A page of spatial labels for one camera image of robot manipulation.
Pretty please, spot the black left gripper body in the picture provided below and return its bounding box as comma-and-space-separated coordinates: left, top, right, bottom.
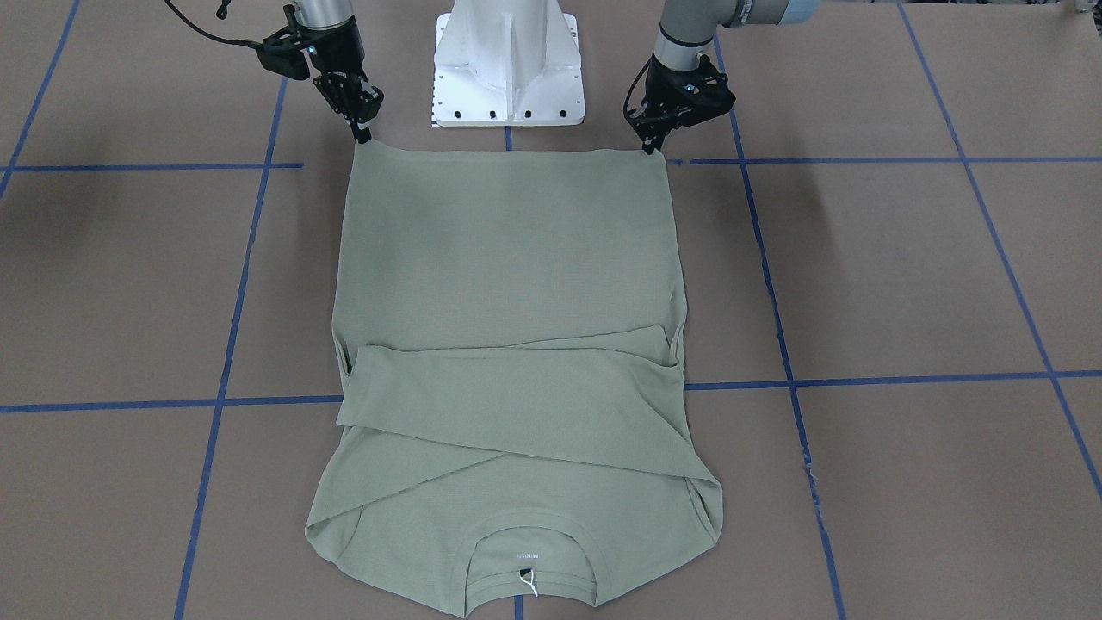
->
625, 53, 736, 144

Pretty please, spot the sage green long-sleeve shirt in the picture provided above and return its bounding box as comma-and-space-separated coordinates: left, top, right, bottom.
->
306, 139, 724, 617

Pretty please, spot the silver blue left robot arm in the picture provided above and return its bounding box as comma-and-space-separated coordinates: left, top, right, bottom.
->
622, 1, 820, 154

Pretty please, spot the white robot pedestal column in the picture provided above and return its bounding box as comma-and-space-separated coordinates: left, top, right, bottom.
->
430, 1, 586, 128

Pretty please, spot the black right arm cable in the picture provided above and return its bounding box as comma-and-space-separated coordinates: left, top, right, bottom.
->
164, 0, 263, 48

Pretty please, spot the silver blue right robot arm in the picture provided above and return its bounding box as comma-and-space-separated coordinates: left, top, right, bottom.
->
293, 1, 383, 144

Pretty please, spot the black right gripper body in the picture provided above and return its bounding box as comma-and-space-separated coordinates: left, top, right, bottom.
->
302, 19, 383, 126

